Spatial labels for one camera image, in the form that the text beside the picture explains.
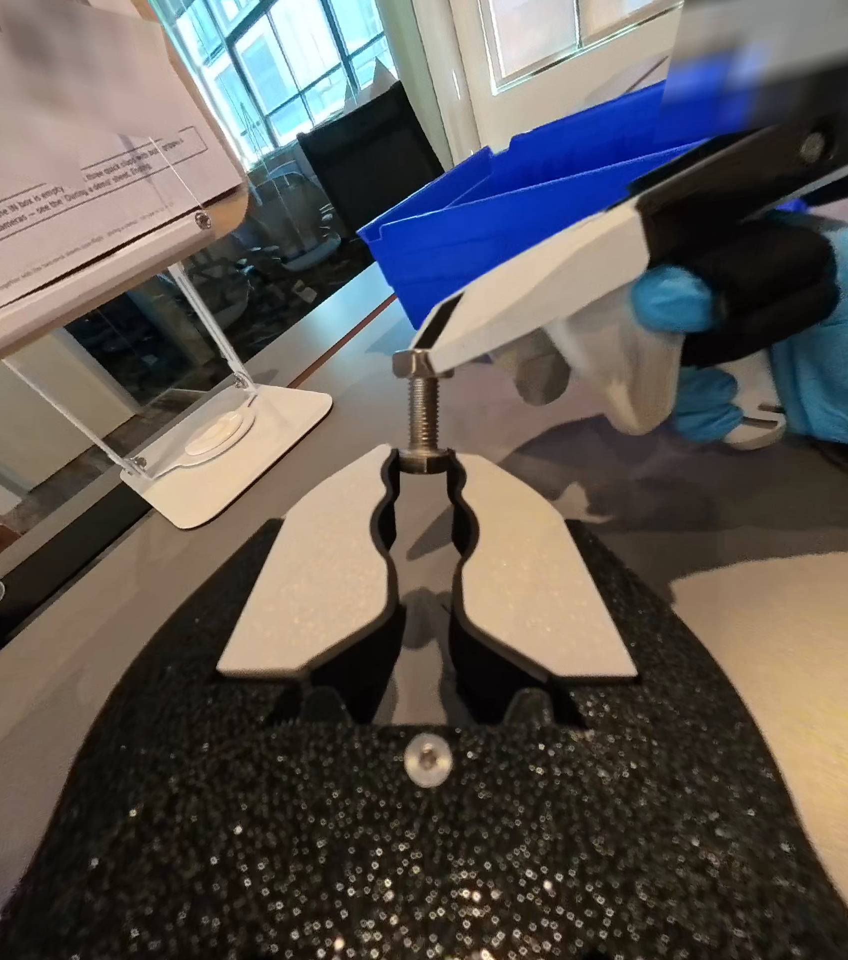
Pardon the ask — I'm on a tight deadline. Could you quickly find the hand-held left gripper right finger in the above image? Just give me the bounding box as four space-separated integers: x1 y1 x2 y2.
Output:
452 450 638 680

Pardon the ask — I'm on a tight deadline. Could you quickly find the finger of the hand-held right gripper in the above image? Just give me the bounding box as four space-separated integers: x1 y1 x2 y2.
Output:
407 196 642 355
410 204 685 436

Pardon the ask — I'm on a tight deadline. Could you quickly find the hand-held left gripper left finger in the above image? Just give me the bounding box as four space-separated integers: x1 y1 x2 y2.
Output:
216 444 406 682

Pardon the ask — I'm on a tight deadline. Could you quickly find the blue plastic bin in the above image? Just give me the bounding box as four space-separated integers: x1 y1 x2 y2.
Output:
356 75 809 333

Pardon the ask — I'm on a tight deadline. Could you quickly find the silver hex bolt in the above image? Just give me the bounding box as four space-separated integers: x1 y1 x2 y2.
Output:
391 348 456 455

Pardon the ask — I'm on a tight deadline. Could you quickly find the silver hex nut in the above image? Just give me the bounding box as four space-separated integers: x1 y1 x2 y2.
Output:
394 446 458 475

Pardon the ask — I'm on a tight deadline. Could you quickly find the wooden board document stand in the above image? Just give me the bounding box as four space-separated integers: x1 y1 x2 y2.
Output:
0 0 336 531

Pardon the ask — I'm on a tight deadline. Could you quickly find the black office chair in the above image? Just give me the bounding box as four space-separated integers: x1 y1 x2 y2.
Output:
295 81 447 228

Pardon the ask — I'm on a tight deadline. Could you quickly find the grey office chair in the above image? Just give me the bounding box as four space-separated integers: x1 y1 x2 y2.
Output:
257 171 344 273

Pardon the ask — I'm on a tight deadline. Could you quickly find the printed instruction sheet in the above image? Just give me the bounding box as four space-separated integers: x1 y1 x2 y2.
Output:
0 0 250 318

